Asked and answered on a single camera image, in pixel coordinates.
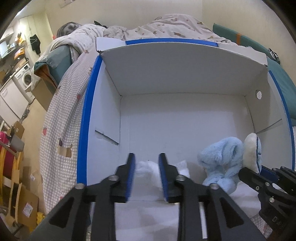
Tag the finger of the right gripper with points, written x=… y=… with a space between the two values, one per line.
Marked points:
x=269 y=174

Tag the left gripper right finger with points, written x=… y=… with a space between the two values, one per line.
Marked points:
x=168 y=174

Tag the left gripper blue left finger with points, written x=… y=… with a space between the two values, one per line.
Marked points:
x=125 y=173

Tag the blue fish plush toy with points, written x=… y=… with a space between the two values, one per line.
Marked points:
x=252 y=158

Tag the light blue fluffy plush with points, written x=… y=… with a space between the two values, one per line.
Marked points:
x=222 y=162

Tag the checkered dog print bedsheet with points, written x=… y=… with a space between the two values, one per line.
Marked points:
x=61 y=129

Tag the blue white cardboard box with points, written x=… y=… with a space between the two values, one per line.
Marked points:
x=172 y=96

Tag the cardboard box on floor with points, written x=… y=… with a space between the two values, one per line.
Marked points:
x=23 y=204

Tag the teal sofa backrest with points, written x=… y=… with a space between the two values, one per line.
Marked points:
x=243 y=40

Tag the red bag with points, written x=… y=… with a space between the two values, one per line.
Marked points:
x=9 y=158

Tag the white kitchen cabinet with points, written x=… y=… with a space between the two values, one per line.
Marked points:
x=13 y=103

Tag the white washing machine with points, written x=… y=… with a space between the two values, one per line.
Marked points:
x=23 y=80

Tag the grey patterned pillow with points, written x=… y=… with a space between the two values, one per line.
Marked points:
x=67 y=28

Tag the black hanging garment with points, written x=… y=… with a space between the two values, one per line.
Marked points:
x=35 y=44

